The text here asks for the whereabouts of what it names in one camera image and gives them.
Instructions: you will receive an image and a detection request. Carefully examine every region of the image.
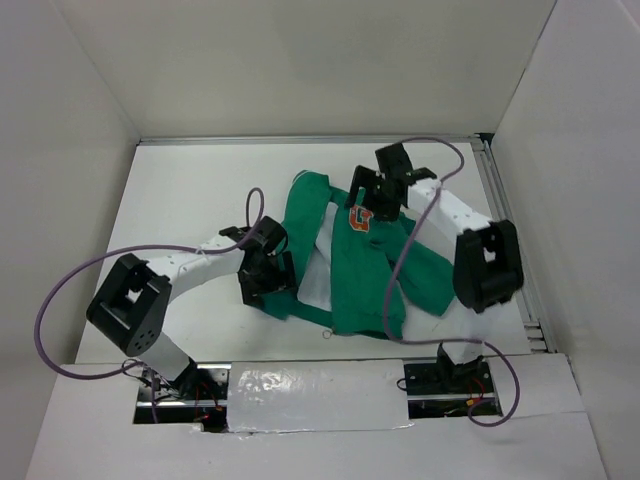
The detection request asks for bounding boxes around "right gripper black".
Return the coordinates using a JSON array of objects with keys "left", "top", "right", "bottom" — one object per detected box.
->
[{"left": 344, "top": 164, "right": 402, "bottom": 222}]

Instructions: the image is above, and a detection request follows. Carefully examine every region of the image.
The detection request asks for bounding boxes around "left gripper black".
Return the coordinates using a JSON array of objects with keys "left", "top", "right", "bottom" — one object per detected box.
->
[{"left": 238, "top": 250, "right": 297, "bottom": 310}]

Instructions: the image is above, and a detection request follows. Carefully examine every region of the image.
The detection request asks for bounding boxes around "green jacket white lining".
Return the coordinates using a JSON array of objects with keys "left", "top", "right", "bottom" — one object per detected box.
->
[{"left": 260, "top": 171, "right": 455, "bottom": 339}]

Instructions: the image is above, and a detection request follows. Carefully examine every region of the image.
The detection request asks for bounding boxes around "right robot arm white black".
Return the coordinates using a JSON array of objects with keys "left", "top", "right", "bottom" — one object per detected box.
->
[{"left": 346, "top": 140, "right": 524, "bottom": 392}]

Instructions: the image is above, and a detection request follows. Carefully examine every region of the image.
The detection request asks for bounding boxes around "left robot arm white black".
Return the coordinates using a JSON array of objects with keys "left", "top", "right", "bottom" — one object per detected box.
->
[{"left": 86, "top": 216, "right": 297, "bottom": 399}]

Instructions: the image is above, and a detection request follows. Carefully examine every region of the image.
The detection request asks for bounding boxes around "white taped cover panel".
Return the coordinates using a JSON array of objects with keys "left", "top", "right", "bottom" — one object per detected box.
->
[{"left": 227, "top": 359, "right": 412, "bottom": 433}]

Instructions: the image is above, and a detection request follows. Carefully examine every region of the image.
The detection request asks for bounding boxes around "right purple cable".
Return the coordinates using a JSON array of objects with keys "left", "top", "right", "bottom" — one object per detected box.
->
[{"left": 384, "top": 135, "right": 522, "bottom": 427}]

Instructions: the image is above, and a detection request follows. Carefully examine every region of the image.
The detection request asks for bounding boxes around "purple cable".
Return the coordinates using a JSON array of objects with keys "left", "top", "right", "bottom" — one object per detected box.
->
[
  {"left": 38, "top": 187, "right": 266, "bottom": 425},
  {"left": 384, "top": 135, "right": 522, "bottom": 427}
]

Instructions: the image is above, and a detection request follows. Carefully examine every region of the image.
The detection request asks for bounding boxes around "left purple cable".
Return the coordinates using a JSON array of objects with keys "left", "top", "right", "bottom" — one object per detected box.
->
[{"left": 38, "top": 187, "right": 266, "bottom": 425}]

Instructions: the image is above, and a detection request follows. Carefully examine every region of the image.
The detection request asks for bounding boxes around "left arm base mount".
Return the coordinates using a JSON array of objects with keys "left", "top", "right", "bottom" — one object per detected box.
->
[{"left": 126, "top": 363, "right": 231, "bottom": 433}]

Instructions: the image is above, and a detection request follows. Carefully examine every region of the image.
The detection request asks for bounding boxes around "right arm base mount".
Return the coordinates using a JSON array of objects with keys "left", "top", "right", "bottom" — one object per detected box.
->
[{"left": 396, "top": 360, "right": 502, "bottom": 420}]

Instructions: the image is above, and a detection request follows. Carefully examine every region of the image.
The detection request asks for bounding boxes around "aluminium rail right side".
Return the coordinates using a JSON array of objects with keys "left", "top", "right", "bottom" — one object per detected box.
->
[{"left": 469, "top": 132, "right": 561, "bottom": 355}]

